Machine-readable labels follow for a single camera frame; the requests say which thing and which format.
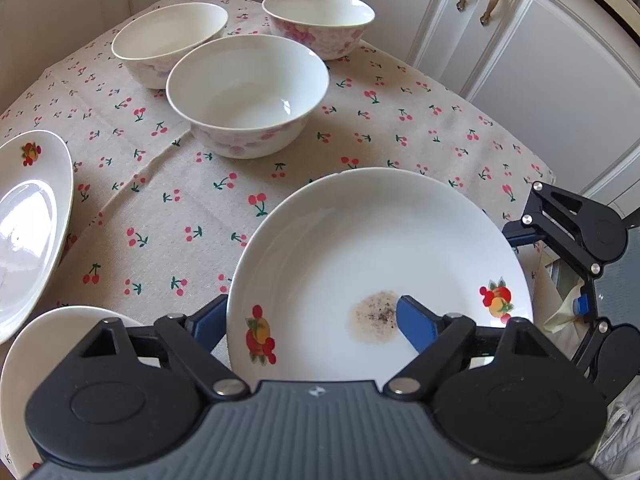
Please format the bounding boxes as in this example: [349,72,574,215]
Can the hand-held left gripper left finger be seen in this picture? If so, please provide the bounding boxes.
[77,295,248,402]

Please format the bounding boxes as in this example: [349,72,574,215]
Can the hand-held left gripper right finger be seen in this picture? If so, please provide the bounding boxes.
[382,295,556,396]

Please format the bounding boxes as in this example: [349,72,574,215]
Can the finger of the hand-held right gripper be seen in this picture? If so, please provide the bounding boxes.
[501,180,607,279]
[570,296,613,376]

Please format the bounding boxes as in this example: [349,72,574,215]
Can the white fruit-print plate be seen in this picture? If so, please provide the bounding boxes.
[0,130,74,346]
[226,167,535,381]
[0,305,161,480]

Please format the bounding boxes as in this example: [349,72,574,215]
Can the white bowl with pink print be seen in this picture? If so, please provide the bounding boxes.
[111,2,229,90]
[166,35,330,160]
[262,0,376,61]

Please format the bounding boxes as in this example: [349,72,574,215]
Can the beige paper bag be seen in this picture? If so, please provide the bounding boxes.
[537,247,598,333]

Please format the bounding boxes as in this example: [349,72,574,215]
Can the cherry-print tablecloth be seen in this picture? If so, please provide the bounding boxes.
[0,0,556,361]

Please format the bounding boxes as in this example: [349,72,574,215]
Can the white fabric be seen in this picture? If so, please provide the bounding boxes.
[592,385,640,476]

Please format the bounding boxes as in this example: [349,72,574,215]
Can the white kitchen base cabinets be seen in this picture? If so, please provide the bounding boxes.
[0,0,640,221]

